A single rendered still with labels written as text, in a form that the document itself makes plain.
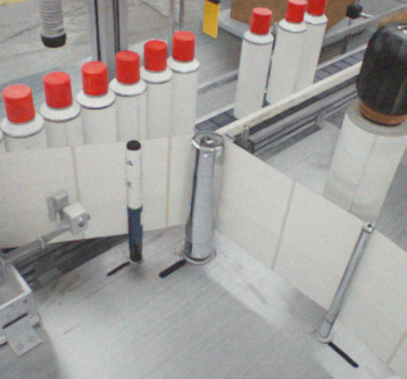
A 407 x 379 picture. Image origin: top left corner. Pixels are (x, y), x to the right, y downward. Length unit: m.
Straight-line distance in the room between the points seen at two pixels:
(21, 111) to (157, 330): 0.30
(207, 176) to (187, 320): 0.17
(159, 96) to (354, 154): 0.28
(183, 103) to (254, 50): 0.17
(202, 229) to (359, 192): 0.22
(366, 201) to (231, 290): 0.22
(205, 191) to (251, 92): 0.35
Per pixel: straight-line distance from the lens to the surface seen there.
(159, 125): 0.75
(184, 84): 0.75
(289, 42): 0.92
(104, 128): 0.67
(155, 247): 0.68
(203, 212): 0.60
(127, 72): 0.67
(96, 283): 0.65
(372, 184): 0.68
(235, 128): 0.86
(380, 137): 0.63
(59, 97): 0.63
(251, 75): 0.88
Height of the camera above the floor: 1.39
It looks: 40 degrees down
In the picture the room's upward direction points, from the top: 5 degrees clockwise
